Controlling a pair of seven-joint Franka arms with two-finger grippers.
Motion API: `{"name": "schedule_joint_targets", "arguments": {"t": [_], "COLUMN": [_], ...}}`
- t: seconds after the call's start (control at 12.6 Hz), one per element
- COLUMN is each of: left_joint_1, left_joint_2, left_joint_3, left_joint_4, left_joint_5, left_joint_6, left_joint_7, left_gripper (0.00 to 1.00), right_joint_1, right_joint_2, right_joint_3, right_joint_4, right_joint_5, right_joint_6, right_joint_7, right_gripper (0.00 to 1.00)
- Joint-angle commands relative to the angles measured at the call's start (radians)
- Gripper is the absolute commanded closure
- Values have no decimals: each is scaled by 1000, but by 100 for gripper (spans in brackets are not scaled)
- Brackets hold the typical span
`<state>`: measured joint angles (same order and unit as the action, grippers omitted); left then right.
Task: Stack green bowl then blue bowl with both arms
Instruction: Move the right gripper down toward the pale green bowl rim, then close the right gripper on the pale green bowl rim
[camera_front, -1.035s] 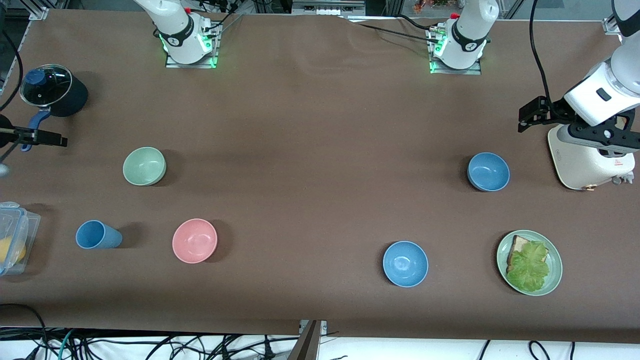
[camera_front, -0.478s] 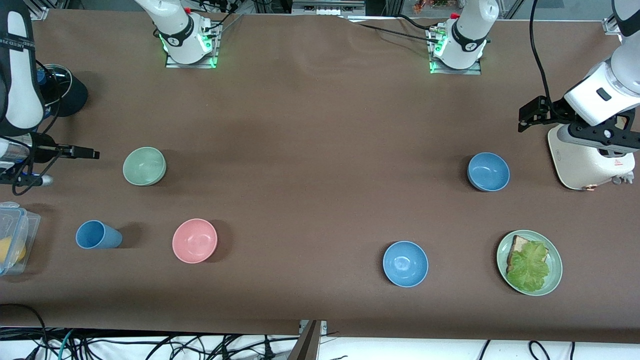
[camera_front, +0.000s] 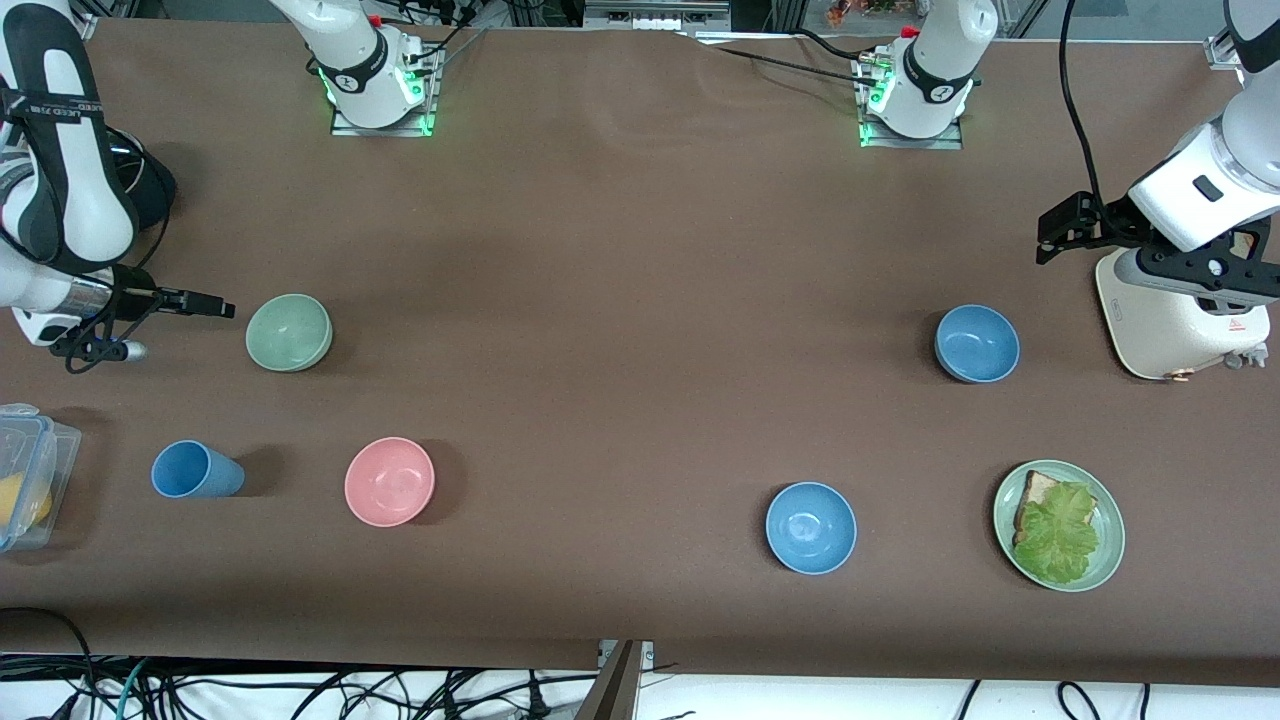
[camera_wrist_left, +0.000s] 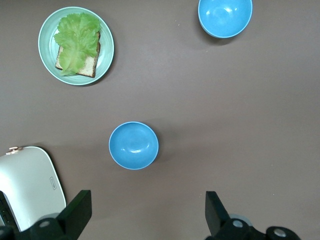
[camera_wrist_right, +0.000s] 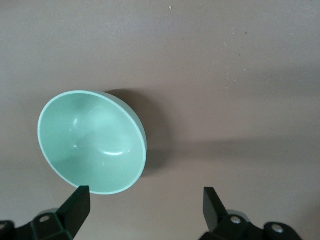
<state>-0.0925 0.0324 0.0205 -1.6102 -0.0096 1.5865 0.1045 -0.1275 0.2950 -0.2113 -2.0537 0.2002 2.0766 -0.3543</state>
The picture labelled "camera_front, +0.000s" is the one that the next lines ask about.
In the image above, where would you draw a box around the green bowl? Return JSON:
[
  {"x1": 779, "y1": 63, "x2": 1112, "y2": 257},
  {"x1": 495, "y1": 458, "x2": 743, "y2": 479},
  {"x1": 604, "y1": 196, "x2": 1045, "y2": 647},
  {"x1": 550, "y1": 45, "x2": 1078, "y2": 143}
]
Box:
[{"x1": 246, "y1": 293, "x2": 333, "y2": 373}]

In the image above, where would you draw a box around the blue bowl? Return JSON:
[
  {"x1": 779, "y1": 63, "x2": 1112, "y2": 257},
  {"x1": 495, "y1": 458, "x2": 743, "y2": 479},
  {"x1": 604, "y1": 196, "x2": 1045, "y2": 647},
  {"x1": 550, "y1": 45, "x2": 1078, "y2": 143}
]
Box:
[
  {"x1": 765, "y1": 481, "x2": 858, "y2": 576},
  {"x1": 934, "y1": 304, "x2": 1022, "y2": 384}
]

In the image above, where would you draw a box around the pink bowl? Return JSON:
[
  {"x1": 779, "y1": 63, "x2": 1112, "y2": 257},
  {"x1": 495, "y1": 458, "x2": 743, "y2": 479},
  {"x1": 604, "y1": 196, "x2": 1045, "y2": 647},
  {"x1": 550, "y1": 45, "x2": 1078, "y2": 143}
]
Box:
[{"x1": 344, "y1": 437, "x2": 437, "y2": 528}]

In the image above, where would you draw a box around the cream white toaster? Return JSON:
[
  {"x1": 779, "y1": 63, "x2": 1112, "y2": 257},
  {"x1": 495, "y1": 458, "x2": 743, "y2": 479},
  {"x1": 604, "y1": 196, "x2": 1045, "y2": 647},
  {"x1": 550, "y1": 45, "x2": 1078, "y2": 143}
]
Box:
[{"x1": 1095, "y1": 230, "x2": 1273, "y2": 382}]

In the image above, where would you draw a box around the blue cup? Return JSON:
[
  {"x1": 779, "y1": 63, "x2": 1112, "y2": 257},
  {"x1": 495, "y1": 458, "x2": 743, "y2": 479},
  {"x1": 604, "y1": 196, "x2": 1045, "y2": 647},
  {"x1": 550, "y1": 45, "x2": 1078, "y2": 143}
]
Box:
[{"x1": 151, "y1": 440, "x2": 246, "y2": 499}]

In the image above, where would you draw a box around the clear plastic container blue lid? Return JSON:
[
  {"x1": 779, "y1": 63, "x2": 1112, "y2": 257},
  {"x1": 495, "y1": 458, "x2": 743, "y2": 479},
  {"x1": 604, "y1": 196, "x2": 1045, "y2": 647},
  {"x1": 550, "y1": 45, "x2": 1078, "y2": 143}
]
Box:
[{"x1": 0, "y1": 403, "x2": 83, "y2": 553}]

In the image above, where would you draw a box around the yellow food in container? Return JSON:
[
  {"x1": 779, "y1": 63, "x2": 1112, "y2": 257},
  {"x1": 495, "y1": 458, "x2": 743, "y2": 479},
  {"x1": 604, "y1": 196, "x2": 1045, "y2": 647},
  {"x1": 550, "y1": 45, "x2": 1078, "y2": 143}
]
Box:
[{"x1": 0, "y1": 472, "x2": 53, "y2": 531}]

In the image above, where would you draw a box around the toast slice on plate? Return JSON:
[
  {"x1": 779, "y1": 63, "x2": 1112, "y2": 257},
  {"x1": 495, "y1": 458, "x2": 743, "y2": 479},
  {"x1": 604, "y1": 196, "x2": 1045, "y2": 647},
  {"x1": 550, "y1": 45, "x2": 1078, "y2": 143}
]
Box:
[{"x1": 1013, "y1": 470, "x2": 1099, "y2": 546}]

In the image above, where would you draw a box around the green lettuce leaf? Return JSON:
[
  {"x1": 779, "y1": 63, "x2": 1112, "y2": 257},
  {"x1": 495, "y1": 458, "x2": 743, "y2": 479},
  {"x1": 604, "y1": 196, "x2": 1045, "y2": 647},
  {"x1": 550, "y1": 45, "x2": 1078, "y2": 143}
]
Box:
[{"x1": 1015, "y1": 482, "x2": 1101, "y2": 586}]

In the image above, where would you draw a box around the green plate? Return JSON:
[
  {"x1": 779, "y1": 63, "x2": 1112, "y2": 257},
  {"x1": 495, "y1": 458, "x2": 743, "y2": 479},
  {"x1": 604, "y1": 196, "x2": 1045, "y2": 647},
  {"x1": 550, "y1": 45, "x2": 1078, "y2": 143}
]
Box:
[{"x1": 993, "y1": 460, "x2": 1127, "y2": 593}]

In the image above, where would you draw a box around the brown table cover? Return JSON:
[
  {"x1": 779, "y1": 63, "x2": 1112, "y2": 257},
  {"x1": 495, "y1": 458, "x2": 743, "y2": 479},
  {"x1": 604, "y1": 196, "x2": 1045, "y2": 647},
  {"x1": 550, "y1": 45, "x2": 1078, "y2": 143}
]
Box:
[{"x1": 0, "y1": 18, "x2": 1280, "y2": 689}]

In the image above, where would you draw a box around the grey power strip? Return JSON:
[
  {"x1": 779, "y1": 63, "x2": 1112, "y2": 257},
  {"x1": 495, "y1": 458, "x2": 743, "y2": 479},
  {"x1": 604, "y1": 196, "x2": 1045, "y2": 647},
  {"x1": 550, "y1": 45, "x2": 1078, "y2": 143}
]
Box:
[{"x1": 583, "y1": 0, "x2": 733, "y2": 31}]

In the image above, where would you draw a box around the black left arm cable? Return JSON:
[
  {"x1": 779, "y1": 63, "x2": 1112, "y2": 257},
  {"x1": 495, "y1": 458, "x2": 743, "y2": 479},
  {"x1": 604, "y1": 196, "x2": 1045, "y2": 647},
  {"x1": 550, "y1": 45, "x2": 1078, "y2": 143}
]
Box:
[{"x1": 1060, "y1": 0, "x2": 1109, "y2": 206}]

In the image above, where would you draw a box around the dark blue pot with handle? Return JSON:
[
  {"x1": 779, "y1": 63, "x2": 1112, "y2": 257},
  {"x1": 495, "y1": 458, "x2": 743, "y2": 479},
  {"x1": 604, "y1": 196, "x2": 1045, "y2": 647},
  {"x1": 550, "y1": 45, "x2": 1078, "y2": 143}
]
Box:
[{"x1": 105, "y1": 128, "x2": 179, "y2": 233}]

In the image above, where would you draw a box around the aluminium frame profile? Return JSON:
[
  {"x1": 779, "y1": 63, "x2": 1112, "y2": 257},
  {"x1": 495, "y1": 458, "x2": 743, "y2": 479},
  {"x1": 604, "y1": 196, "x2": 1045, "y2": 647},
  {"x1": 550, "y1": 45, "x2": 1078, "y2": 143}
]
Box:
[{"x1": 1205, "y1": 0, "x2": 1280, "y2": 71}]

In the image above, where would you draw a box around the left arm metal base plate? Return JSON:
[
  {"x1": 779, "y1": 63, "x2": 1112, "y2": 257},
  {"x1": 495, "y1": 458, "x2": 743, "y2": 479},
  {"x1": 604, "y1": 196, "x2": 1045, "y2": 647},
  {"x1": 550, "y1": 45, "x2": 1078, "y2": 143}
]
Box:
[{"x1": 858, "y1": 55, "x2": 966, "y2": 151}]

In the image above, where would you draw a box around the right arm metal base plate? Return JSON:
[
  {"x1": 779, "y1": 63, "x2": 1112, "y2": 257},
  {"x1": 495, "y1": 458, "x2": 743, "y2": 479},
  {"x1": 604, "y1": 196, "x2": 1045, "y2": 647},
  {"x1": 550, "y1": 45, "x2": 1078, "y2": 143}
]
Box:
[{"x1": 330, "y1": 30, "x2": 441, "y2": 138}]

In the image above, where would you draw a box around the black cable on table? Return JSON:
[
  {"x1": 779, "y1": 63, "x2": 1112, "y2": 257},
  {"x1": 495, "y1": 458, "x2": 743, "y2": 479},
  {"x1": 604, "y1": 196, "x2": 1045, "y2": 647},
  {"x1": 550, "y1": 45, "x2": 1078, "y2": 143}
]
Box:
[
  {"x1": 690, "y1": 33, "x2": 886, "y2": 91},
  {"x1": 795, "y1": 28, "x2": 883, "y2": 65}
]

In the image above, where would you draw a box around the thick black floor cable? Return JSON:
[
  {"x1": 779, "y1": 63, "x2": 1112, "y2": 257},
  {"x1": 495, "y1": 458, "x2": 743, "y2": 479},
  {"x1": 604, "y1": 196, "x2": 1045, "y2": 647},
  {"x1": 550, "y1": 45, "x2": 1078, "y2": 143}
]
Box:
[{"x1": 0, "y1": 607, "x2": 98, "y2": 720}]

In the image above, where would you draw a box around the teal floor cable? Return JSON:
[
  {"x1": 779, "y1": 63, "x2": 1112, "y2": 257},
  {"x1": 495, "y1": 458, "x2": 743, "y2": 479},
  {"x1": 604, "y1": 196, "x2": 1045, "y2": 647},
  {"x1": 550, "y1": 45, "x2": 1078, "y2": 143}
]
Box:
[{"x1": 112, "y1": 655, "x2": 153, "y2": 720}]

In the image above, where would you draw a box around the metal table edge bracket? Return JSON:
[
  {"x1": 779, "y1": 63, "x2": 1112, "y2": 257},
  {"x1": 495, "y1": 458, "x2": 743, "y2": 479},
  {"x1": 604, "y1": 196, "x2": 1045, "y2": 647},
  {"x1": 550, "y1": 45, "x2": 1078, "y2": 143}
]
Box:
[{"x1": 597, "y1": 640, "x2": 656, "y2": 673}]

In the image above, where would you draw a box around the dark metal post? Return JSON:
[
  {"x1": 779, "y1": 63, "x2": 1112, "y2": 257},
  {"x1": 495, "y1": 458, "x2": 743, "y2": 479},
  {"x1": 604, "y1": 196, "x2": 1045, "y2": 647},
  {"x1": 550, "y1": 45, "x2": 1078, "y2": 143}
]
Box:
[{"x1": 573, "y1": 640, "x2": 643, "y2": 720}]

